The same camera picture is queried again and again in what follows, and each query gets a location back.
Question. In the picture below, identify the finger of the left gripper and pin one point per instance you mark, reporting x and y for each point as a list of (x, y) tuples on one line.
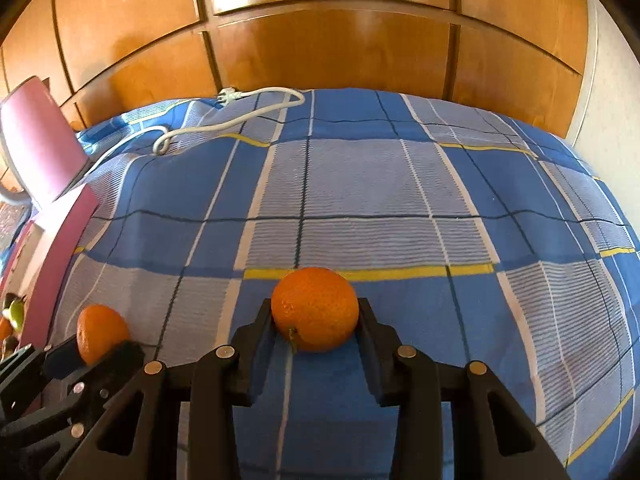
[(88, 387), (27, 372)]

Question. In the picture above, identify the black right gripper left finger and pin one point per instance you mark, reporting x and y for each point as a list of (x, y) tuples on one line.
[(136, 436)]

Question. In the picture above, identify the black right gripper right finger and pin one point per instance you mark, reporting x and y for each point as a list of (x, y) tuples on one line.
[(492, 436)]

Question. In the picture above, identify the green tomato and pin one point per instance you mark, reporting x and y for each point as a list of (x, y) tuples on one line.
[(14, 310)]

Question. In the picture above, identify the orange mandarin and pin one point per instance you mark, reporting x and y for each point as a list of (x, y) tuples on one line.
[(315, 310), (99, 330)]

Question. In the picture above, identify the dark round beetroot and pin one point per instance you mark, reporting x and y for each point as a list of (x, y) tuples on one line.
[(9, 345)]

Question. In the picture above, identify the orange yellow tomato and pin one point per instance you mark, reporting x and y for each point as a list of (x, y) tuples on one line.
[(6, 328)]

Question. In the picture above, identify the pink white tray box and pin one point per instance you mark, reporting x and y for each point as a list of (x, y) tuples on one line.
[(39, 261)]

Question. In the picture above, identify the patterned tissue box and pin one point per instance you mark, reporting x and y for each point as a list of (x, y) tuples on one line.
[(12, 218)]

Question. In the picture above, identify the blue plaid bedsheet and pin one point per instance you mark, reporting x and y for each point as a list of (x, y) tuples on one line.
[(475, 236)]

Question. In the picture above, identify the pink electric kettle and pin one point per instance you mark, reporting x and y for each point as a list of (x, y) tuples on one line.
[(40, 146)]

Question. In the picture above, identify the wooden headboard panels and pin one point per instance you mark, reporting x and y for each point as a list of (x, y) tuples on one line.
[(522, 58)]

